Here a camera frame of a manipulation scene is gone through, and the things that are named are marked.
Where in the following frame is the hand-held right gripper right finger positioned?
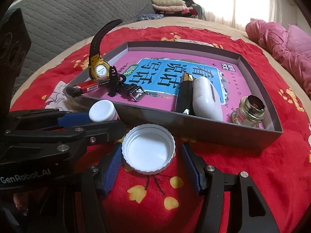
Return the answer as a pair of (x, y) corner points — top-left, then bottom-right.
(181, 143), (280, 233)

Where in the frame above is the pink book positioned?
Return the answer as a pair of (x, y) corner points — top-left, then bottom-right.
(85, 51), (266, 129)

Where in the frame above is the grey cardboard box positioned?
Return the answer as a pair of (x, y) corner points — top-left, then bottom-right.
(66, 41), (283, 152)

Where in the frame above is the yellow black wristwatch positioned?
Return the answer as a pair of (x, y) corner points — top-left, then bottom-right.
(88, 19), (146, 102)

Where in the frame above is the stack of folded clothes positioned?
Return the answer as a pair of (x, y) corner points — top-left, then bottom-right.
(151, 0), (202, 18)

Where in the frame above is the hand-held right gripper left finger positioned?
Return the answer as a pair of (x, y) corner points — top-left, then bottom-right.
(27, 146), (123, 233)

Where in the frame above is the red black marker pen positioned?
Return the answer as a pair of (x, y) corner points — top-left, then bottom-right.
(66, 81), (110, 97)

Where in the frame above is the pink quilt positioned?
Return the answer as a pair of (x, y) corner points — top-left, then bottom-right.
(245, 21), (311, 93)

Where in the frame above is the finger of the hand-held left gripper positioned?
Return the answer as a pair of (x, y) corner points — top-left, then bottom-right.
(10, 110), (91, 129)
(5, 121), (127, 151)

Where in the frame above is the white pill bottle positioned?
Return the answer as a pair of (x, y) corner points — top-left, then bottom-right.
(89, 101), (121, 123)

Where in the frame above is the black gold faceted tube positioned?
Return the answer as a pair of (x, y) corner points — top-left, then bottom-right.
(175, 72), (195, 116)

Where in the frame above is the person's left hand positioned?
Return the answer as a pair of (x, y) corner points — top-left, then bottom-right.
(13, 192), (28, 210)

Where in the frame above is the blue patterned cloth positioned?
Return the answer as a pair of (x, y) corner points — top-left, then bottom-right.
(137, 13), (164, 22)

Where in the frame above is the small glass bottle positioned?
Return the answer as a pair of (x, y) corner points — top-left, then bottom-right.
(231, 95), (266, 127)

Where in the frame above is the red floral blanket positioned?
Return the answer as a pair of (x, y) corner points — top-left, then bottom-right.
(10, 25), (311, 233)

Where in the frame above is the grey quilted headboard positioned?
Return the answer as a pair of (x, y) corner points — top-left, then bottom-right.
(7, 0), (156, 97)

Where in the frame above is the white earbuds case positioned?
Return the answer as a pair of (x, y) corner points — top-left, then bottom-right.
(193, 76), (224, 122)

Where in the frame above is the white bottle lid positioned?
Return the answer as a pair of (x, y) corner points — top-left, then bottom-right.
(121, 124), (176, 175)

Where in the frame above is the white curtain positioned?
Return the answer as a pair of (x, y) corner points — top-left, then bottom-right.
(190, 0), (299, 32)

